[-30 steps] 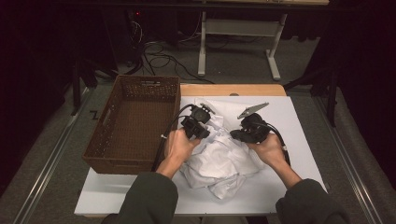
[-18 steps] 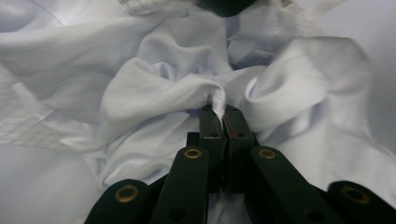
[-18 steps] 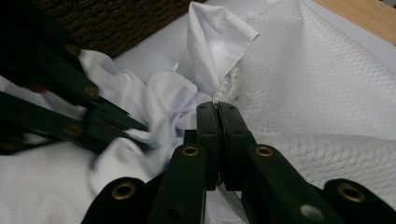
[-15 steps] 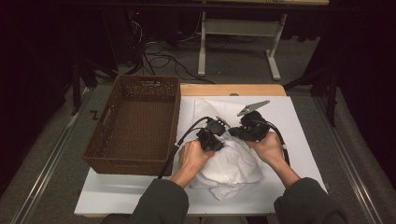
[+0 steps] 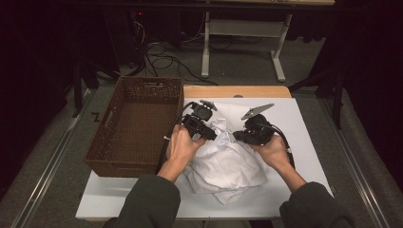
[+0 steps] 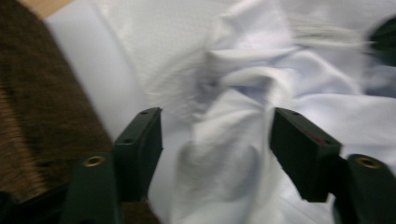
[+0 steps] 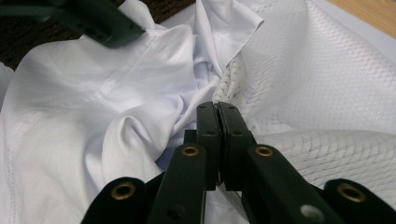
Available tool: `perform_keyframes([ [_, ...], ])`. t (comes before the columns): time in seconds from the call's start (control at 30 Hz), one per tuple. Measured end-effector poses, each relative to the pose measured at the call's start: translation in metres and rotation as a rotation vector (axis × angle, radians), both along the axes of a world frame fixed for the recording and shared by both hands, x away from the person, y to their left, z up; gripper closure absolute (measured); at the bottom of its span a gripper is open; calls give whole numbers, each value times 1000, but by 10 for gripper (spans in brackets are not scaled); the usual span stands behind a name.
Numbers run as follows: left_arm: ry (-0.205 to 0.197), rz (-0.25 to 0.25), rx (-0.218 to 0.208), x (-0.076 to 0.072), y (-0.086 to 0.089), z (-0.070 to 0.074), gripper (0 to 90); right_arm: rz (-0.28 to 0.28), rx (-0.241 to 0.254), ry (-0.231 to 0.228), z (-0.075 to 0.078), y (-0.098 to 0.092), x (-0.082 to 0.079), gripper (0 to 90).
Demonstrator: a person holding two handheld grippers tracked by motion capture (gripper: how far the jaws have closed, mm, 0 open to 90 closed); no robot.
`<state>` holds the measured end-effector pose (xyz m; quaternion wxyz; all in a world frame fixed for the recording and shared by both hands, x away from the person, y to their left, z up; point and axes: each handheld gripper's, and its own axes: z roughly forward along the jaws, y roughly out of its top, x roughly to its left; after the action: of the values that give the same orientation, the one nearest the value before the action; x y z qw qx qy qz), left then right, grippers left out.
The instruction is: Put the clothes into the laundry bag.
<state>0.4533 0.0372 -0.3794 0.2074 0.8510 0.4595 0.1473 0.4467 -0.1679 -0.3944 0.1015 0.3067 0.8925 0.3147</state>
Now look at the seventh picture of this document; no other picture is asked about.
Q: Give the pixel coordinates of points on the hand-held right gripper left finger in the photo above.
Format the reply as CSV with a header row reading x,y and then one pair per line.
x,y
208,155

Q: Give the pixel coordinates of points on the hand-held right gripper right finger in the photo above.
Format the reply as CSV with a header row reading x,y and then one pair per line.
x,y
239,161

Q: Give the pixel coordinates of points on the white shirt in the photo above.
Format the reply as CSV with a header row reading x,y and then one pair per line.
x,y
77,93

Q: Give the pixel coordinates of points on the white mesh laundry bag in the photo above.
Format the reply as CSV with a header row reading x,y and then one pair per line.
x,y
327,93

